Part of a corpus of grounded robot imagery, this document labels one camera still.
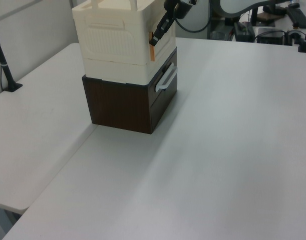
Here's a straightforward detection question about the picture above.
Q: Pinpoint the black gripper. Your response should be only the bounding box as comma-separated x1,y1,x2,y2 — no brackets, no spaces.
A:
149,11,174,47

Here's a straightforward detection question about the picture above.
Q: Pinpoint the orange door handle strip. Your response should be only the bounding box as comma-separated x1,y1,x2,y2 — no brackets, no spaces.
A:
148,31,156,62

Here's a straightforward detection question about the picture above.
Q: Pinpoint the cream plastic cabinet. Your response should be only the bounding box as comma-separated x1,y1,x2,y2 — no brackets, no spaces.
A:
71,0,178,85

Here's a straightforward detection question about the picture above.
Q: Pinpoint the dark brown wooden drawer cabinet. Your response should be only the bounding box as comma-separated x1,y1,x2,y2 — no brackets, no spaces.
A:
82,46,179,135

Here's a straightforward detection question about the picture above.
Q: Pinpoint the black box with green label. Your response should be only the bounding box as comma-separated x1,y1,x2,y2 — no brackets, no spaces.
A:
233,21,256,42

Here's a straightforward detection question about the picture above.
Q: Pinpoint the black electronics box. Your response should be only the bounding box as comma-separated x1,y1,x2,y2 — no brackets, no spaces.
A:
257,27,285,45

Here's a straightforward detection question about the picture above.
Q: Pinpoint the black keyboard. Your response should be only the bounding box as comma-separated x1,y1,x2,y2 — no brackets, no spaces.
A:
287,7,306,29

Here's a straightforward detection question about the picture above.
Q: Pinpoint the white drawer handle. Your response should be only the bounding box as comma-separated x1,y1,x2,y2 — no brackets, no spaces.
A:
154,62,179,92

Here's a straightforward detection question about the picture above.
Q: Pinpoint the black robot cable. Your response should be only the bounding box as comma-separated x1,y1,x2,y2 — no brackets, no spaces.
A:
176,9,213,33

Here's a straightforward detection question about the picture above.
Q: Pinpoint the black clamp camera stand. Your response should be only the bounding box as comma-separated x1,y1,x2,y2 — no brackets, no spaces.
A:
297,19,306,54

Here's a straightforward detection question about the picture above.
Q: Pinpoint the black camera pole with base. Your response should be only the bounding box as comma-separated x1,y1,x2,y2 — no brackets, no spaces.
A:
0,21,24,93

